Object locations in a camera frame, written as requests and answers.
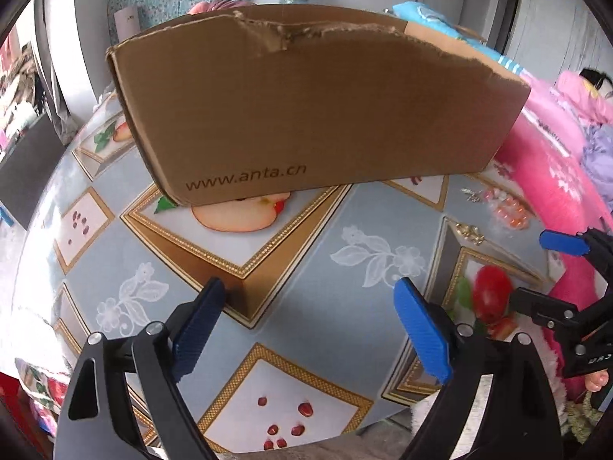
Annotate dark grey cabinet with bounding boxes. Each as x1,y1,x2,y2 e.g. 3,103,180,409
0,112,66,231

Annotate purple cloth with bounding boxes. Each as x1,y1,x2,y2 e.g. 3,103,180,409
581,123,613,189

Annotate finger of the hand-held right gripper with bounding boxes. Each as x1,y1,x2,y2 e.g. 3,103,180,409
539,227,613,275
508,286,613,347

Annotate pink floral blanket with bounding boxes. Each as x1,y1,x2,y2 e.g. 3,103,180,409
492,69,613,375

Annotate pink orange bead bracelet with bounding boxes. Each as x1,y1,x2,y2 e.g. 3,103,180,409
487,188,531,229

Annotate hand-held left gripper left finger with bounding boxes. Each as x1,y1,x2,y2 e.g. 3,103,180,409
55,277,227,460

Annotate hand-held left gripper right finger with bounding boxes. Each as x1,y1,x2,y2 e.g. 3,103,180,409
393,277,565,460

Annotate hanging clothes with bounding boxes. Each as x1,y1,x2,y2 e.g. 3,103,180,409
0,33,54,122

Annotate fruit print tablecloth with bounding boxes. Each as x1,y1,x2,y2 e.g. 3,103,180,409
14,100,551,456

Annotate white fleece garment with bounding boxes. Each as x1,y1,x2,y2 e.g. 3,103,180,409
229,330,567,460

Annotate gold flower ornament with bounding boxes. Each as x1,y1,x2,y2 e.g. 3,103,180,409
456,223,485,246

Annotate blue pillow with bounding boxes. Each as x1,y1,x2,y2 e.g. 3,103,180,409
392,0,521,76

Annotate brown cardboard box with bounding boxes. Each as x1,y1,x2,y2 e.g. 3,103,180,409
105,4,532,205

